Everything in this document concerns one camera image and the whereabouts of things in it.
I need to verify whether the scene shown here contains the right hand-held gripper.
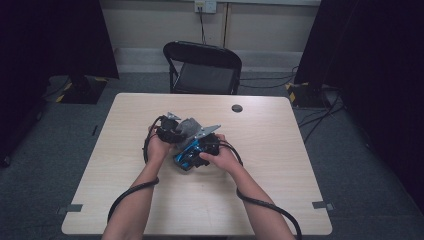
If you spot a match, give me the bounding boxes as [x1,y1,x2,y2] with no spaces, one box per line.
[193,124,222,168]

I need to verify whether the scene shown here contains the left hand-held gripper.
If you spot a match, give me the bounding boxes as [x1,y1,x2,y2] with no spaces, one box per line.
[155,112,186,144]

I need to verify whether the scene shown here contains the grey terry cloth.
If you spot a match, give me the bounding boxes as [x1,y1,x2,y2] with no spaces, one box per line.
[175,117,203,150]

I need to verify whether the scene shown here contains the blue toy car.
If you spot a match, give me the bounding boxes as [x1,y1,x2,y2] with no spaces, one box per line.
[173,138,203,172]

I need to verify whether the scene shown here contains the person's right hand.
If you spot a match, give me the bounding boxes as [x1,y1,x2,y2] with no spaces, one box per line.
[199,133,243,176]

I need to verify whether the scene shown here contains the person's left hand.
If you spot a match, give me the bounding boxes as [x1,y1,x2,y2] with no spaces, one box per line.
[145,133,174,164]

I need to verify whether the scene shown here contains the black folding chair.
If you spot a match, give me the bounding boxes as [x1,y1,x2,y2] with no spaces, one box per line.
[162,40,243,95]

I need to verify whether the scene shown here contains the black stand base, yellow tape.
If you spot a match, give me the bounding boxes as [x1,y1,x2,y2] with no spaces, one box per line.
[54,74,109,105]
[284,81,331,109]

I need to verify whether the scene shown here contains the grey tape piece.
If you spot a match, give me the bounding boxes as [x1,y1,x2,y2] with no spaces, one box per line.
[312,200,334,210]
[56,203,84,215]

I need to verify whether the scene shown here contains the black curtain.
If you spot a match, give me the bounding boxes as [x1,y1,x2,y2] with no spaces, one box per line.
[0,0,120,164]
[294,0,424,214]

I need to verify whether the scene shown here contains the left hand-held gripper black cable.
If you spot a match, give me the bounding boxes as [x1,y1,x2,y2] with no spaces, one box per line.
[107,115,166,224]

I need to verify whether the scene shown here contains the hand-held gripper black cable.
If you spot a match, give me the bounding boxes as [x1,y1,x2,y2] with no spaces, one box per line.
[218,139,303,240]
[107,115,166,224]

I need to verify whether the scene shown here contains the right hand-held gripper black cable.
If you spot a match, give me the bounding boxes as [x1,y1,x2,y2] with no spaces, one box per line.
[218,139,303,240]

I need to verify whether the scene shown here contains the black wall socket cable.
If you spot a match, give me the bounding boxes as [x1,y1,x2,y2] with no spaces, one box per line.
[198,6,208,45]

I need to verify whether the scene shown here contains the black floor cables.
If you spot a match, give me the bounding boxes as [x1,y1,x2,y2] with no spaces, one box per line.
[239,65,346,144]

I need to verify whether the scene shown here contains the white wall socket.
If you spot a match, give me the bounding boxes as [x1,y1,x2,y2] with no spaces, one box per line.
[194,0,218,14]

